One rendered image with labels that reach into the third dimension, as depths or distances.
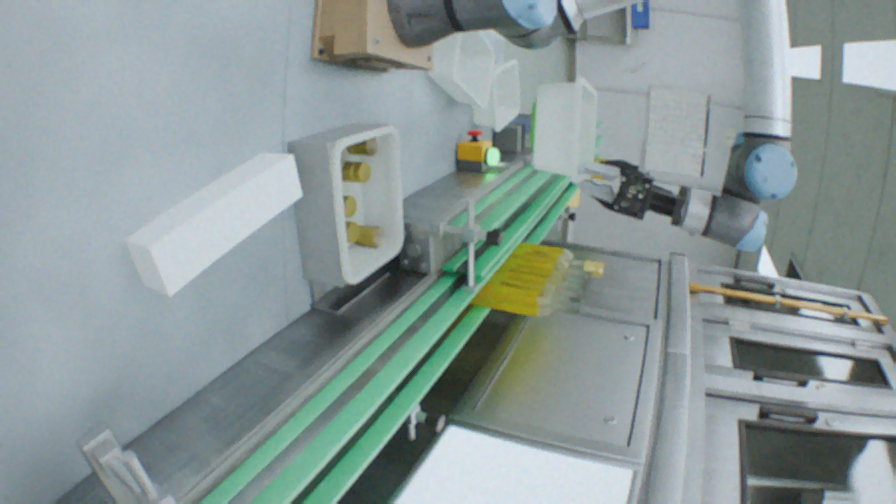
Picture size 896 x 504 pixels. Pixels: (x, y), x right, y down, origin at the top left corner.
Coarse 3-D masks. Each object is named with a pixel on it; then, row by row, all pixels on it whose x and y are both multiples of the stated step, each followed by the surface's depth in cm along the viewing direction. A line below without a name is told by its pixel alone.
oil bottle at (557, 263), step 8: (512, 256) 102; (520, 256) 102; (528, 256) 102; (536, 256) 102; (544, 256) 102; (552, 256) 102; (528, 264) 100; (536, 264) 99; (544, 264) 98; (552, 264) 98; (560, 264) 98; (560, 272) 97
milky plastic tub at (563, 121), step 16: (576, 80) 70; (544, 96) 73; (560, 96) 71; (576, 96) 69; (592, 96) 87; (544, 112) 73; (560, 112) 72; (576, 112) 70; (592, 112) 88; (544, 128) 74; (560, 128) 73; (576, 128) 70; (592, 128) 89; (544, 144) 74; (560, 144) 73; (576, 144) 71; (592, 144) 90; (544, 160) 75; (560, 160) 74; (576, 160) 72; (592, 160) 91; (576, 176) 73
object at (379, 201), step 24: (336, 144) 64; (384, 144) 78; (336, 168) 64; (384, 168) 79; (336, 192) 65; (360, 192) 82; (384, 192) 81; (336, 216) 67; (360, 216) 83; (384, 216) 83; (384, 240) 84; (360, 264) 76
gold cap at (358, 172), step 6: (348, 162) 75; (354, 162) 75; (360, 162) 74; (342, 168) 75; (348, 168) 74; (354, 168) 74; (360, 168) 73; (366, 168) 75; (342, 174) 75; (348, 174) 74; (354, 174) 74; (360, 174) 74; (366, 174) 75; (342, 180) 76; (348, 180) 75; (354, 180) 75; (360, 180) 74; (366, 180) 75
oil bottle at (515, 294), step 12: (492, 276) 94; (504, 276) 94; (516, 276) 94; (492, 288) 92; (504, 288) 91; (516, 288) 90; (528, 288) 89; (540, 288) 89; (552, 288) 90; (480, 300) 94; (492, 300) 93; (504, 300) 92; (516, 300) 90; (528, 300) 89; (540, 300) 88; (552, 300) 88; (516, 312) 92; (528, 312) 90; (540, 312) 89
